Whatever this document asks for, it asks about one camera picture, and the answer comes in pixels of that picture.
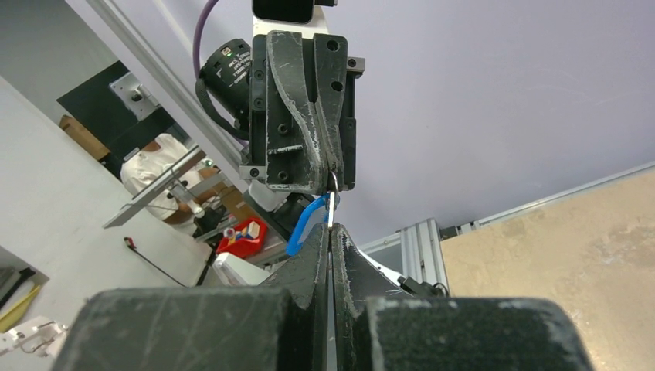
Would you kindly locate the red bin with blocks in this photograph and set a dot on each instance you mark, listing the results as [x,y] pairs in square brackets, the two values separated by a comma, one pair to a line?
[247,239]

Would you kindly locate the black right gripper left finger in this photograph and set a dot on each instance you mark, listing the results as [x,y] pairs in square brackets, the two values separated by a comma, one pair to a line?
[280,324]

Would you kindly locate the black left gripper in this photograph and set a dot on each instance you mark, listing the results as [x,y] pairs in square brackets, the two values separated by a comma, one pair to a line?
[302,90]

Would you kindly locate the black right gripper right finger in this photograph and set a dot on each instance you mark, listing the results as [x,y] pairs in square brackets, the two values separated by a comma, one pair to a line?
[379,326]

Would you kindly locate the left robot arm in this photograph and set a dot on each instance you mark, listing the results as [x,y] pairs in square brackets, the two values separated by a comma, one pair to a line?
[222,81]

